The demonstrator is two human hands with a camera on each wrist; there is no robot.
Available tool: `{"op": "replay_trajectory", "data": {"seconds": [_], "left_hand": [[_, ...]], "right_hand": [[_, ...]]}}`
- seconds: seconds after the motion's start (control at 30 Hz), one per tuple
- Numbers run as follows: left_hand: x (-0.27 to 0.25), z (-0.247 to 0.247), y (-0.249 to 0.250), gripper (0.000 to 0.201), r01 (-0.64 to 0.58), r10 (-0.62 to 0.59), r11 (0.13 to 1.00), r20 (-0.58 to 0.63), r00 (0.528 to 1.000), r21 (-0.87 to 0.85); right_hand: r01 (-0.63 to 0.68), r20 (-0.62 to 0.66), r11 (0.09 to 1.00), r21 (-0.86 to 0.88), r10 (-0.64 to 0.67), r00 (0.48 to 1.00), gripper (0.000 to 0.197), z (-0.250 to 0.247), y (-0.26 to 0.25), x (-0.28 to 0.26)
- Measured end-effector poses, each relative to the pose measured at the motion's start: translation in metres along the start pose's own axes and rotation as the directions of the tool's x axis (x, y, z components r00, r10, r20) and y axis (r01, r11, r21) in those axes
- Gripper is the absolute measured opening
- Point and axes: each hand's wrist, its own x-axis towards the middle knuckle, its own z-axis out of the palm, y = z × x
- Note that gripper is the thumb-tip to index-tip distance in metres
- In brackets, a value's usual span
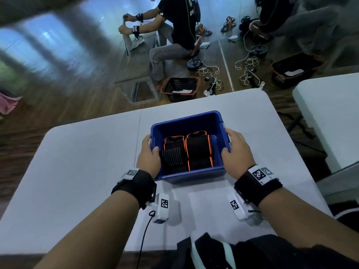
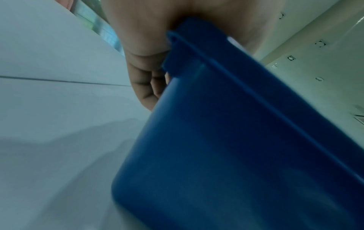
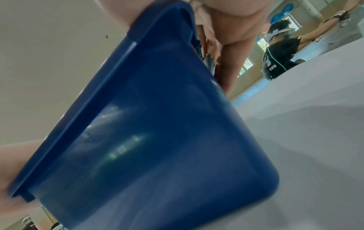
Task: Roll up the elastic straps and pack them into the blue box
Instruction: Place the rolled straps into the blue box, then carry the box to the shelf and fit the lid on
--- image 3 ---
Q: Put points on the person's left hand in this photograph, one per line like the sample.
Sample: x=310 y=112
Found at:
x=14 y=168

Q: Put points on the person's right hand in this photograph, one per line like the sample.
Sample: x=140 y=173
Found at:
x=236 y=27

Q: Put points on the blue plastic bin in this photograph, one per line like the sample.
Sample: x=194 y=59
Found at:
x=156 y=134

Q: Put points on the barred window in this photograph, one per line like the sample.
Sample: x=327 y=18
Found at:
x=247 y=64
x=261 y=42

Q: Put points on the white head-mounted headset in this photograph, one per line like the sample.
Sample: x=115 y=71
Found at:
x=277 y=33

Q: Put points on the row of exercise balls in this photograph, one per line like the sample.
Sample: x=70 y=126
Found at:
x=285 y=9

